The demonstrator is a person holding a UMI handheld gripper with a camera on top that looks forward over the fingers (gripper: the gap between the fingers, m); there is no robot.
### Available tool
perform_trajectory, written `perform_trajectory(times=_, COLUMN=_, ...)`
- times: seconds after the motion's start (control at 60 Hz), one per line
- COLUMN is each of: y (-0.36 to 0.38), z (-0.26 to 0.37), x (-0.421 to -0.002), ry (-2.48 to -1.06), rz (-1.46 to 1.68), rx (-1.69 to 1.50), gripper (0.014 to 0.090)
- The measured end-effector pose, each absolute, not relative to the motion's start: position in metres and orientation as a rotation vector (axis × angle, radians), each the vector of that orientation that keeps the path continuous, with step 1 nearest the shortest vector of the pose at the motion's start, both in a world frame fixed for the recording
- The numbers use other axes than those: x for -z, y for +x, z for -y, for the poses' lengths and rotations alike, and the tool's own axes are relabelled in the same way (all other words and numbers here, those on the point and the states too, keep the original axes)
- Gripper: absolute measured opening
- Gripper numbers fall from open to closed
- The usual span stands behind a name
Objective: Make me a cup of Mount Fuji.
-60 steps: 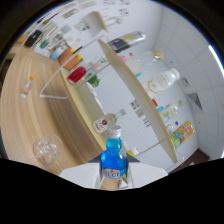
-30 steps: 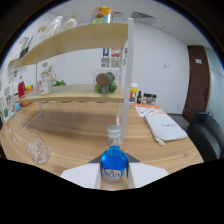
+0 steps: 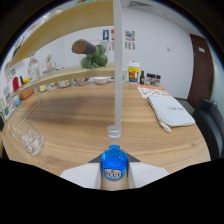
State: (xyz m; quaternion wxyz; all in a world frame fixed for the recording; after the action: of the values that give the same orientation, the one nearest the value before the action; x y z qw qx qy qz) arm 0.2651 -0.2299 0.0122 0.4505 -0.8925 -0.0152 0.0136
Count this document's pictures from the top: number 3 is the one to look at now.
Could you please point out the gripper left finger white block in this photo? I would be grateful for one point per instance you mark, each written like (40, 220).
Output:
(83, 175)

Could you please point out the gripper right finger white block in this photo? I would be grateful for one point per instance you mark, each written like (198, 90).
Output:
(146, 173)

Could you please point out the blue liquid bottle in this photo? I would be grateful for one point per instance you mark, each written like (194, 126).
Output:
(114, 163)

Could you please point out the yellow cup red lid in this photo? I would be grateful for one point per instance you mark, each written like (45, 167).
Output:
(133, 72)

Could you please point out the round glass with ice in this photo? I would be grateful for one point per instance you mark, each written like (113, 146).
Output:
(28, 140)

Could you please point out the white zip pouch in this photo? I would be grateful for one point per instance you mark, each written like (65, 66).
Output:
(171, 111)

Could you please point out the black armchair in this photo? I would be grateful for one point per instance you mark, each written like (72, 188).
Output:
(210, 128)

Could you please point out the orange printed paper sheet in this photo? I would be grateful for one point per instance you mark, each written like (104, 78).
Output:
(153, 90)

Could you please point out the small dark sauce bottle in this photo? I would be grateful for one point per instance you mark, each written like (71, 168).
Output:
(142, 78)

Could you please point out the white bowl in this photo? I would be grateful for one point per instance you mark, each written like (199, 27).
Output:
(101, 80)

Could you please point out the two-tier wooden shelf rack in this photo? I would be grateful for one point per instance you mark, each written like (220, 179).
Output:
(118, 66)

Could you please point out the brown door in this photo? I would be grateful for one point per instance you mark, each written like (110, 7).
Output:
(200, 70)

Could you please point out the jar of green limes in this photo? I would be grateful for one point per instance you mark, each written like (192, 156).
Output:
(95, 57)

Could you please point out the colourful wall poster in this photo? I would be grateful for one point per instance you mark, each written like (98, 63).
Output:
(130, 35)

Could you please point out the blue wall poster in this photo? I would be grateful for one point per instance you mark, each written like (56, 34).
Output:
(105, 34)

